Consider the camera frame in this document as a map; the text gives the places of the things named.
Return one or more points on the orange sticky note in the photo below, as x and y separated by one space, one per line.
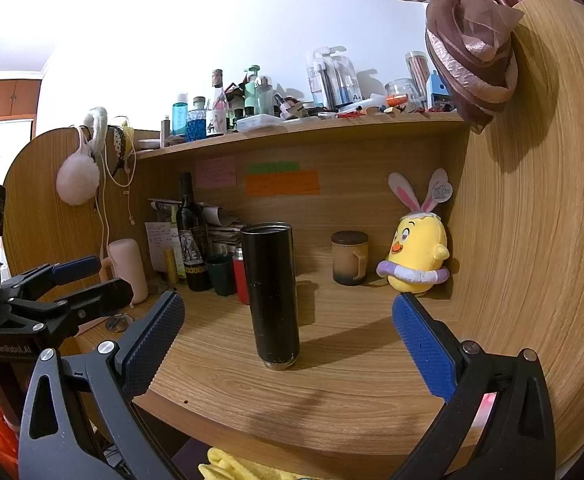
282 183

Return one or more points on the yellow-green tube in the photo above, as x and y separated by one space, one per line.
170 265

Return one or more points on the green sticky note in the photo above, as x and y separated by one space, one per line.
273 166

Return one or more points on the dark wine bottle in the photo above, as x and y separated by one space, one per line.
192 245

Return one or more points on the clear bottle pink label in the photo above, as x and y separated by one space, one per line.
217 115

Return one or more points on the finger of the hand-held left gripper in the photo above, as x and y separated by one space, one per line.
106 292
74 269

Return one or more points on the mint green pump bottle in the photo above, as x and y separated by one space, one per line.
251 95

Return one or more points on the white flat box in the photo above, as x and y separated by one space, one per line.
258 122

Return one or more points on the pink sticky note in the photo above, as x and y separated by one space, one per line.
215 172

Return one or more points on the turquoise bottle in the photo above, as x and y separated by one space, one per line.
178 119

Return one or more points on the yellow chick plush toy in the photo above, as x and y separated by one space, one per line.
418 255

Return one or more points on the tall black cup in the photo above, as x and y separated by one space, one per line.
272 290

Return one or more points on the pink tumbler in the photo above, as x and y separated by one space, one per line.
129 270

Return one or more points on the yellow cloth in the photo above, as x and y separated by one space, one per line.
237 467

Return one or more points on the blue liquid bottle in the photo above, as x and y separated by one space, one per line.
196 124

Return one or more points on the brown pink curtain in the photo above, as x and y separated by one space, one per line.
472 60

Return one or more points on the wooden desk hutch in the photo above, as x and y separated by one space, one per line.
532 240

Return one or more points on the white handwritten note sheet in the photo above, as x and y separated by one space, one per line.
159 242

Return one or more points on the brown mug with lid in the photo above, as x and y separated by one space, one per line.
347 260

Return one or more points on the tall clear canister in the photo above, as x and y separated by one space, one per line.
418 72

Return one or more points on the dark green cup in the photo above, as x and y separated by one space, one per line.
220 276

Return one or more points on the white fluffy earmuffs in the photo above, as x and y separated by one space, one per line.
77 175

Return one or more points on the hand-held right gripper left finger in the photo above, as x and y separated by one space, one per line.
152 340

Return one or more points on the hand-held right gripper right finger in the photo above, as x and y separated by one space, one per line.
424 342

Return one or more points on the wooden wall cabinet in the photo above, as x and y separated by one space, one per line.
4 100

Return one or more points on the round metal disc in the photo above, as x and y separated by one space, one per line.
119 322

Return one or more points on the blue box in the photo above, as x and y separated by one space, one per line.
439 91

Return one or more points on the pale green bottle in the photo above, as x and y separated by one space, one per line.
264 97

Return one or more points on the clear blister pack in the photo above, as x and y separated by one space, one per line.
329 80

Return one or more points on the polka dot headband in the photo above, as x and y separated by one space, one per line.
117 147

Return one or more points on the red bottle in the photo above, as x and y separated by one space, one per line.
242 280

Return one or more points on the round glass jar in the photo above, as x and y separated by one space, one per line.
402 94

